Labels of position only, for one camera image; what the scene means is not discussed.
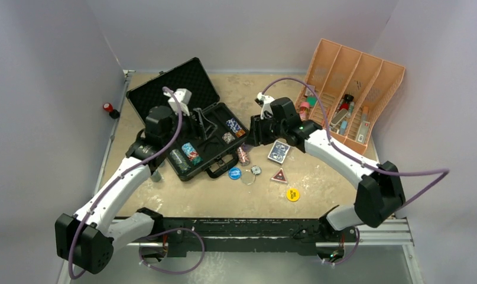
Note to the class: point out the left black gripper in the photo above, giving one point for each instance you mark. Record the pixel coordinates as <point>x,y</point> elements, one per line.
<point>199,127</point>

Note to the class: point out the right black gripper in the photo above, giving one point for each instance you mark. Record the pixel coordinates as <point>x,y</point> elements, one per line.
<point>256,136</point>

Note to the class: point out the red white chip stack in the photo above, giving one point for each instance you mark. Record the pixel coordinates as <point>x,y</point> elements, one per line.
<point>243,156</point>

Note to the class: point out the small white chip pile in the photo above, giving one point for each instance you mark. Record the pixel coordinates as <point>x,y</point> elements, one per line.
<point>256,170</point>

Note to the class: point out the teal chip stack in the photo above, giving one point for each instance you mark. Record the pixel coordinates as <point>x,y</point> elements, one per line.
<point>156,176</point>

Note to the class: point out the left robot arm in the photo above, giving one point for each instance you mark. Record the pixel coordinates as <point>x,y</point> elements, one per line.
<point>88,238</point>

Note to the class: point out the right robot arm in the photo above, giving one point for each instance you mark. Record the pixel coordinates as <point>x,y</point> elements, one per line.
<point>379,191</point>

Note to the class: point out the black poker set case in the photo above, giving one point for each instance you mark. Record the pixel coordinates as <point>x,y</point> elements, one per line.
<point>218,157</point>

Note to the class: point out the orange chip stack in case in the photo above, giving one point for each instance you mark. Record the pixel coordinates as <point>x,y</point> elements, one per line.
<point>240,133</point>

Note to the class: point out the light blue red chip stack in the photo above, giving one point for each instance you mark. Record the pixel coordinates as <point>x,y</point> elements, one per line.
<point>191,154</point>

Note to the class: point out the blue playing card deck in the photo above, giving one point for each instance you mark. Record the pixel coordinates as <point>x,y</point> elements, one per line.
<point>278,152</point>

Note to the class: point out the blue white chip stack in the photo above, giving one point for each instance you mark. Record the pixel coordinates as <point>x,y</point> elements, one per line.
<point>233,125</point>

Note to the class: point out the grey chip stack in case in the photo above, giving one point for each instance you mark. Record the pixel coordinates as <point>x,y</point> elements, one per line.
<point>228,137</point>

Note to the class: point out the green chip stack in case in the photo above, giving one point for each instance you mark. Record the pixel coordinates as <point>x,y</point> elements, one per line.
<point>180,161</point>

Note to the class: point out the red triangular button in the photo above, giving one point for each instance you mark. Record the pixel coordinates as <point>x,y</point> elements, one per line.
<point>279,176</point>

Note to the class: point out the clear round disc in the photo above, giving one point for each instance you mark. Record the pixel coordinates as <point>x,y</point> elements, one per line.
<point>247,177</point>

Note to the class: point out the pink cup in organizer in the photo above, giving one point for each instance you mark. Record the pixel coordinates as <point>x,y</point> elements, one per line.
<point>304,109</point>

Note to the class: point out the blue round dealer button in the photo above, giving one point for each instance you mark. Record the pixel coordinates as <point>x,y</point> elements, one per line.
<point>234,173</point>

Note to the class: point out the yellow round button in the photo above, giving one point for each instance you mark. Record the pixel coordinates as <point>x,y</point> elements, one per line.
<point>293,195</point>

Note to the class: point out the red emergency stop button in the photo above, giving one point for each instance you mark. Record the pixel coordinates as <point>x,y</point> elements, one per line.
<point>112,112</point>

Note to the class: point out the red black item in organizer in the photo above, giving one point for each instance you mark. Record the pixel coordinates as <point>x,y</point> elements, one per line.
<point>345,102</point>

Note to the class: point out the peach plastic desk organizer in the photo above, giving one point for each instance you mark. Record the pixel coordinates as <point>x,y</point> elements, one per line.
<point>336,70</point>

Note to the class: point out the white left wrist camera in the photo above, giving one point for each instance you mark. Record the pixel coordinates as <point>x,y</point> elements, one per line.
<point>182,96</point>

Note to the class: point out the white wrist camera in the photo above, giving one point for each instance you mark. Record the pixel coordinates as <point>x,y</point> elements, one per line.
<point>182,96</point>
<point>264,101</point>

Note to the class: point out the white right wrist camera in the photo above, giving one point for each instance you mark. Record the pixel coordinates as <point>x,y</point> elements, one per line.
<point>264,101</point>

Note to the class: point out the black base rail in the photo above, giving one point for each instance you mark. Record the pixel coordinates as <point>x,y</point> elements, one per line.
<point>180,235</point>

